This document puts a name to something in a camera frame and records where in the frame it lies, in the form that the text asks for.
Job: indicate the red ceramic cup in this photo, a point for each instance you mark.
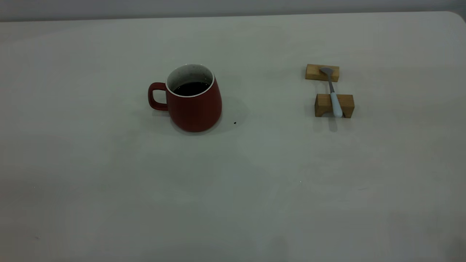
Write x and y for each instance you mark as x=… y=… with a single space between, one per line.
x=196 y=111

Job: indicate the flat wooden block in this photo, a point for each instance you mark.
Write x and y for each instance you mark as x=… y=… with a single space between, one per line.
x=313 y=72

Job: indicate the arched wooden block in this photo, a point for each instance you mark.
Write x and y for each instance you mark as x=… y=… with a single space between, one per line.
x=346 y=103

